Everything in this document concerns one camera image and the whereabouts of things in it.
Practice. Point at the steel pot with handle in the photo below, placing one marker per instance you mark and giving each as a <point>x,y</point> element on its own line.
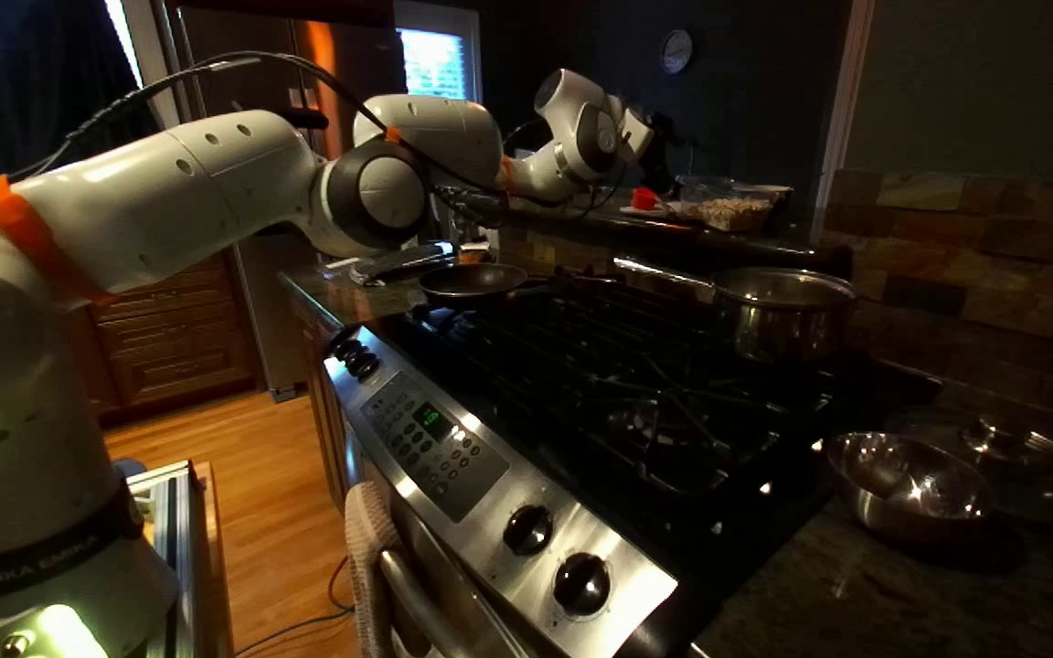
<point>786,314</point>

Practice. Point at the wooden base cabinet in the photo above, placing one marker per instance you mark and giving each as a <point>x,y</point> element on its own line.
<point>174,342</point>

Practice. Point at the small steel bowl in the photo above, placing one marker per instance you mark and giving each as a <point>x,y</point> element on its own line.
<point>907,491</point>

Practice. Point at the round wall clock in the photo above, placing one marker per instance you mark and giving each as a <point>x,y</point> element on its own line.
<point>680,51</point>

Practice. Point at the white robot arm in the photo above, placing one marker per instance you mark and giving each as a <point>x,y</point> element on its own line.
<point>79,579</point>

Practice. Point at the white towel on oven handle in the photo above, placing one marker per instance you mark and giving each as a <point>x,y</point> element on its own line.
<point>368,532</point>

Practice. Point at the bright window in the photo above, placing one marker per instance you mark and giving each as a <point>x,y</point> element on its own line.
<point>442,50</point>

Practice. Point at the stainless steel gas stove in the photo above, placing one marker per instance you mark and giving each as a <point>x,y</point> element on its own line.
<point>593,454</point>

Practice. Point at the glass pot lid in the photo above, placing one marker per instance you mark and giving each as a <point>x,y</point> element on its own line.
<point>1013,463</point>

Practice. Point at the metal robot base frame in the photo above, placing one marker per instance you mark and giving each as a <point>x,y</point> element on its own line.
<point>181,529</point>

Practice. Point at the black frying pan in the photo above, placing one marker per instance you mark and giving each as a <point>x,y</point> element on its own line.
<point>475,284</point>

